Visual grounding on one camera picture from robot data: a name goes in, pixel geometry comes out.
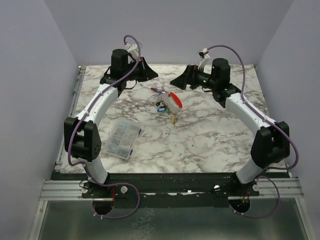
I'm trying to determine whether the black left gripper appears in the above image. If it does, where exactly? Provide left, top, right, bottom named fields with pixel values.
left=122, top=56, right=158, bottom=82

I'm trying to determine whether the grey key organizer red handle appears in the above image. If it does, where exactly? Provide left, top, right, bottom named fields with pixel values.
left=159, top=92, right=183, bottom=115

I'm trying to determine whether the blue key tag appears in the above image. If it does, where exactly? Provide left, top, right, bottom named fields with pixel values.
left=157, top=107, right=166, bottom=113

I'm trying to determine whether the yellow key tag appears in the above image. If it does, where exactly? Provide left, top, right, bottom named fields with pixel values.
left=172, top=116, right=177, bottom=125

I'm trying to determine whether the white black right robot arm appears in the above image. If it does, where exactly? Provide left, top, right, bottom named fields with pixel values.
left=170, top=58, right=290, bottom=196

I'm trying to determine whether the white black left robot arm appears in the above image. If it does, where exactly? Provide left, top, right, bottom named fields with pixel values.
left=63, top=44, right=158, bottom=198

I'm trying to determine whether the blue red screwdriver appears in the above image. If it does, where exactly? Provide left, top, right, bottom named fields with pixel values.
left=140, top=84, right=167, bottom=94

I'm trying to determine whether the clear plastic screw organizer box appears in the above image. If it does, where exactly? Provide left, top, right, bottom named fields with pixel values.
left=101, top=118, right=142, bottom=160

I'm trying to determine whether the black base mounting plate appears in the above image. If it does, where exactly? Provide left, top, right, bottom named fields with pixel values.
left=51, top=172, right=255, bottom=209

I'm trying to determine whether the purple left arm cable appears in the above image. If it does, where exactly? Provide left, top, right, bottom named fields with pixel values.
left=67, top=34, right=142, bottom=221

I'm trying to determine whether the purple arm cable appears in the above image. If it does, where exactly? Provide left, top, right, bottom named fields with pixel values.
left=203, top=44, right=300, bottom=219
left=67, top=34, right=142, bottom=221

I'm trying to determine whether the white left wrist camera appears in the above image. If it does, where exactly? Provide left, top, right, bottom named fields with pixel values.
left=124, top=42, right=140, bottom=60

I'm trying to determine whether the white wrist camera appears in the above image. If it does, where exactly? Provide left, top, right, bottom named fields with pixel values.
left=197, top=48, right=210, bottom=72
left=124, top=42, right=140, bottom=60

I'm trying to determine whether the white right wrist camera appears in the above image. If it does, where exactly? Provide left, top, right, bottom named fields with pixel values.
left=197, top=48, right=210, bottom=72

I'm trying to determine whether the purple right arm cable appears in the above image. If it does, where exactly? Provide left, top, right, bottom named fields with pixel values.
left=203, top=44, right=300, bottom=219

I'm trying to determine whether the aluminium left side rail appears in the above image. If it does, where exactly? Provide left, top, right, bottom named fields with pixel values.
left=54, top=65, right=87, bottom=172

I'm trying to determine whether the aluminium rail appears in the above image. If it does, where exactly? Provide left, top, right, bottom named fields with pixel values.
left=54, top=65, right=87, bottom=172
left=39, top=178, right=304, bottom=202

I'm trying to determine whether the aluminium front rail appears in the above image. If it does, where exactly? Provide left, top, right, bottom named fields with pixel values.
left=39, top=178, right=304, bottom=202

